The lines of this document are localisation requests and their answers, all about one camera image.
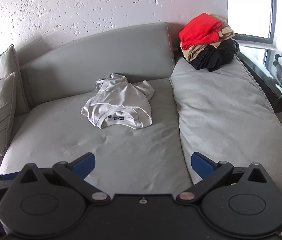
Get white t-shirt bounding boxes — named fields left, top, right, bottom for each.
left=81, top=73, right=155, bottom=130

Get grey sofa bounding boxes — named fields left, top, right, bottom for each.
left=0, top=23, right=193, bottom=195

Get glass side table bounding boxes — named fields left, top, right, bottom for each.
left=238, top=41, right=282, bottom=113

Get black folded garments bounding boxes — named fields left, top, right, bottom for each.
left=189, top=38, right=239, bottom=72

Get rear grey throw pillow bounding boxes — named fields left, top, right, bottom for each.
left=0, top=44, right=30, bottom=115

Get beige folded garment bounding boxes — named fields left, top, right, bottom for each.
left=178, top=13, right=235, bottom=62

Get red folded garment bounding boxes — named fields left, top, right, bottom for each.
left=178, top=13, right=223, bottom=50

